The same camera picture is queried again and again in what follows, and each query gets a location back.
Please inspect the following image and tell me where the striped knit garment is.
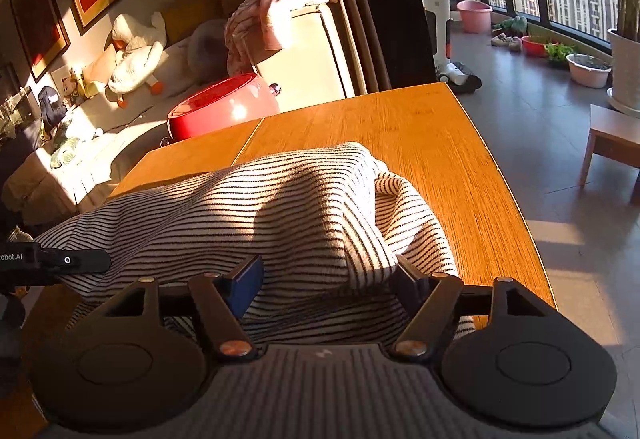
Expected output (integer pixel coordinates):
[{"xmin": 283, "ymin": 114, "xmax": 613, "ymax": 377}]
[{"xmin": 37, "ymin": 141, "xmax": 476, "ymax": 345}]

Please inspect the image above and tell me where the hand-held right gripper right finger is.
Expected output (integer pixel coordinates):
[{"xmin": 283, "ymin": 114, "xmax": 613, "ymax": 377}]
[{"xmin": 390, "ymin": 255, "xmax": 556, "ymax": 362}]

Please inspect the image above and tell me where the red round tub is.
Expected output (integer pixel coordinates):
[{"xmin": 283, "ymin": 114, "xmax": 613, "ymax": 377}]
[{"xmin": 166, "ymin": 73, "xmax": 282, "ymax": 143}]

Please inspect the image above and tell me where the green plush toy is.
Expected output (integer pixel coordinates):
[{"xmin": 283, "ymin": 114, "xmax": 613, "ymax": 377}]
[{"xmin": 492, "ymin": 15, "xmax": 528, "ymax": 34}]

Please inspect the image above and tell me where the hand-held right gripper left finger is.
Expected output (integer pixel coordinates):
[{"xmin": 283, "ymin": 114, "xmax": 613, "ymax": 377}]
[{"xmin": 102, "ymin": 255, "xmax": 266, "ymax": 362}]

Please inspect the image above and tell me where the small teddy bear toy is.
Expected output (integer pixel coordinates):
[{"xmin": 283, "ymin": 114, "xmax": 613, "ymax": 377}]
[{"xmin": 61, "ymin": 69, "xmax": 86, "ymax": 104}]

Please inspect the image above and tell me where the white goose plush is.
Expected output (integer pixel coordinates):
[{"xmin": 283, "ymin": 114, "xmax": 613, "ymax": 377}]
[{"xmin": 107, "ymin": 11, "xmax": 167, "ymax": 110}]

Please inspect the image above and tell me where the grey neck pillow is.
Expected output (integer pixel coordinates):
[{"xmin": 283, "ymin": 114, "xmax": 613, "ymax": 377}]
[{"xmin": 187, "ymin": 19, "xmax": 231, "ymax": 84}]

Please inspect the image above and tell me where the pink clothes pile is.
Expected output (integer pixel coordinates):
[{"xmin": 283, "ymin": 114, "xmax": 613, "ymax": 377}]
[{"xmin": 225, "ymin": 0, "xmax": 338, "ymax": 74}]

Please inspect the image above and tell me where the brown curtain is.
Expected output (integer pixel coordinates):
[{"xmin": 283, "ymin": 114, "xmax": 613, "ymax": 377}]
[{"xmin": 315, "ymin": 0, "xmax": 436, "ymax": 94}]

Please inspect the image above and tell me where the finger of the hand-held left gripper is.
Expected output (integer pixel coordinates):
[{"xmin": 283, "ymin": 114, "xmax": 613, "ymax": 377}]
[{"xmin": 37, "ymin": 248, "xmax": 112, "ymax": 276}]

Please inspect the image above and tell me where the narrow red framed picture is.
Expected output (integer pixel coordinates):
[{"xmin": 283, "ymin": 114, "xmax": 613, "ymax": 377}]
[{"xmin": 9, "ymin": 0, "xmax": 71, "ymax": 82}]

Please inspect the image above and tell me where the white floor washer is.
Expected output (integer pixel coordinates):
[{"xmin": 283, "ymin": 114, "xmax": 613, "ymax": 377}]
[{"xmin": 412, "ymin": 0, "xmax": 483, "ymax": 94}]

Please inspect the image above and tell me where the dark bag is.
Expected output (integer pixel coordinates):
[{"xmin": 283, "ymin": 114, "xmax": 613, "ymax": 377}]
[{"xmin": 37, "ymin": 86, "xmax": 68, "ymax": 130}]

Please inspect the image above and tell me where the potted palm in white pot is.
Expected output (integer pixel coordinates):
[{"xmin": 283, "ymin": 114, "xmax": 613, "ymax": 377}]
[{"xmin": 602, "ymin": 0, "xmax": 640, "ymax": 112}]

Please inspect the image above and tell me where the red plant basin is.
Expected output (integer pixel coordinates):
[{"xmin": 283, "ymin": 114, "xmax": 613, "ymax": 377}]
[{"xmin": 521, "ymin": 35, "xmax": 558, "ymax": 58}]

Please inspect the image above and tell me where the pair of small shoes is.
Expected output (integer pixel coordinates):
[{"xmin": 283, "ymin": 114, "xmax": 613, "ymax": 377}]
[{"xmin": 490, "ymin": 33, "xmax": 523, "ymax": 52}]

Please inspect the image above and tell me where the pink plastic tub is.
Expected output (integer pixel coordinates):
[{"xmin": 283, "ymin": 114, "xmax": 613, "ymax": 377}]
[{"xmin": 456, "ymin": 0, "xmax": 493, "ymax": 34}]

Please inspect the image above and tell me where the beige sofa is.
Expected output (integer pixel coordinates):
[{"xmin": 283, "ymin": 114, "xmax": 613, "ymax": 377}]
[{"xmin": 0, "ymin": 0, "xmax": 261, "ymax": 225}]

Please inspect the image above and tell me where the beige sofa cushion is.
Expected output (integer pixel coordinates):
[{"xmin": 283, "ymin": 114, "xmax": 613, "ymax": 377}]
[{"xmin": 82, "ymin": 44, "xmax": 118, "ymax": 84}]

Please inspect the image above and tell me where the pale pink basin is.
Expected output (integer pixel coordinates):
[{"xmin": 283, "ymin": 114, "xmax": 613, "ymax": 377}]
[{"xmin": 566, "ymin": 53, "xmax": 612, "ymax": 88}]

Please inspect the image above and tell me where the small wooden stool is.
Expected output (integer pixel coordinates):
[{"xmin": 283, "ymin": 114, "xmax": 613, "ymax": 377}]
[{"xmin": 579, "ymin": 104, "xmax": 640, "ymax": 204}]

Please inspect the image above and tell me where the green seedling tray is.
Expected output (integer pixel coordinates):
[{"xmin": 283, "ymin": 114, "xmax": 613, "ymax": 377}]
[{"xmin": 545, "ymin": 41, "xmax": 576, "ymax": 67}]

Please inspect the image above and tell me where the beige storage box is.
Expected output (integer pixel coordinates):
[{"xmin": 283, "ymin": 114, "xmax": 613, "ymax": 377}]
[{"xmin": 250, "ymin": 0, "xmax": 368, "ymax": 102}]

